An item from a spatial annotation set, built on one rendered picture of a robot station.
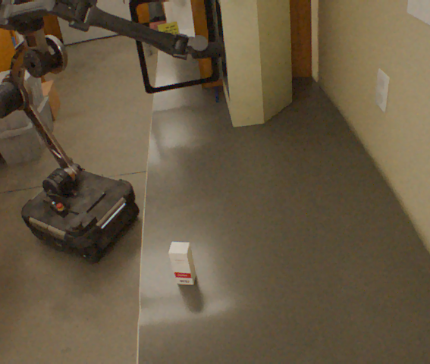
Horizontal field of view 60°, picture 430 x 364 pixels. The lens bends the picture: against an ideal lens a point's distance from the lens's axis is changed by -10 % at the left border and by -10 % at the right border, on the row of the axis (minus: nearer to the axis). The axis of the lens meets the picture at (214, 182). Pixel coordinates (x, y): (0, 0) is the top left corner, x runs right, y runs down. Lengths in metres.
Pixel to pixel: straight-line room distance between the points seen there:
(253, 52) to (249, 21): 0.11
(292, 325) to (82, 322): 1.48
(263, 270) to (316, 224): 0.20
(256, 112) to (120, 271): 1.27
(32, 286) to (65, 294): 0.24
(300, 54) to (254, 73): 0.46
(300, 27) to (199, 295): 1.21
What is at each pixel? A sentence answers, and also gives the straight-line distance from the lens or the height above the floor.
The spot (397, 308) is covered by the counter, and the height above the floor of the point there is 0.94.
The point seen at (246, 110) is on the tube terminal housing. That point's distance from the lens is 1.44.
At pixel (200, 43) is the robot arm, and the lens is 1.41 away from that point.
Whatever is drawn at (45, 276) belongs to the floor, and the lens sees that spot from 2.49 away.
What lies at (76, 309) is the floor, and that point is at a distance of 2.24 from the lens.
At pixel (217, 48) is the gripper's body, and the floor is 1.20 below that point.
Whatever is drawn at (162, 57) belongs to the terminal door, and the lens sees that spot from 1.64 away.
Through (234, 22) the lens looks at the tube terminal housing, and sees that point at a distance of 1.32.
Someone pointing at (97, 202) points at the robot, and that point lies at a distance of 2.41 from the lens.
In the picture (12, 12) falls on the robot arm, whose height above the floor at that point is 1.45.
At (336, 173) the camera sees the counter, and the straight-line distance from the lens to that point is 1.24.
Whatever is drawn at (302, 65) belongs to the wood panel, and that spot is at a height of 0.99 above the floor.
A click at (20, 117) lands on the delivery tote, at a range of 3.40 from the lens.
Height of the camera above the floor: 1.68
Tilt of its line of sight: 37 degrees down
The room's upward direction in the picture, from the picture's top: 7 degrees counter-clockwise
